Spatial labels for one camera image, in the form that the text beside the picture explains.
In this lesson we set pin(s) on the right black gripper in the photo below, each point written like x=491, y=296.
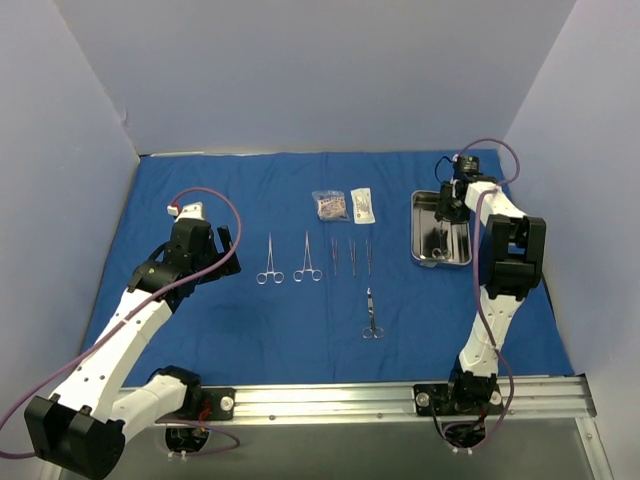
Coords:
x=445, y=213

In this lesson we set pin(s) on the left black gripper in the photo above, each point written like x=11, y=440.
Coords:
x=215, y=255

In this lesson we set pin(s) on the stainless steel instrument tray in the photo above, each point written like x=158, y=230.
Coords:
x=424, y=236

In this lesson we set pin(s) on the steel hemostat forceps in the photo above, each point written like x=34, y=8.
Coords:
x=270, y=273
x=307, y=268

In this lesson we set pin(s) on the white sterile packet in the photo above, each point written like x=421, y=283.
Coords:
x=362, y=206

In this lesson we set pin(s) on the steel tweezers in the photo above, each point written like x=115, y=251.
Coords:
x=369, y=256
x=353, y=256
x=335, y=255

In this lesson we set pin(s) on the purple printed clear pouch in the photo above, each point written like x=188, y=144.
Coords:
x=331, y=205

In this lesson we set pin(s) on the steel bandage scissors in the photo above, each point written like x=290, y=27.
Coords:
x=441, y=251
x=373, y=330

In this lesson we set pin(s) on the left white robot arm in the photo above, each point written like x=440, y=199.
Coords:
x=84, y=425

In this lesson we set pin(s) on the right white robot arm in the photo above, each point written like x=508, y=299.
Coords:
x=508, y=252

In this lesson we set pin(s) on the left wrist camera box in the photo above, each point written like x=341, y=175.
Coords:
x=193, y=211

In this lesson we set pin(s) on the back aluminium frame rail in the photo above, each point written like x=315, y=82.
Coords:
x=209, y=153

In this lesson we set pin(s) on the aluminium frame rail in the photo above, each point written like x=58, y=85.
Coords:
x=209, y=153
x=527, y=398

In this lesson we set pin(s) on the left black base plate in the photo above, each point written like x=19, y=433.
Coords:
x=205, y=404

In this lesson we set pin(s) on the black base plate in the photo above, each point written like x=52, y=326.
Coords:
x=205, y=404
x=447, y=400

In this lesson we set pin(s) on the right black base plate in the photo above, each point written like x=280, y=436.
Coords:
x=447, y=400

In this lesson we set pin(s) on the front aluminium frame rail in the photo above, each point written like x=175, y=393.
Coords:
x=527, y=398

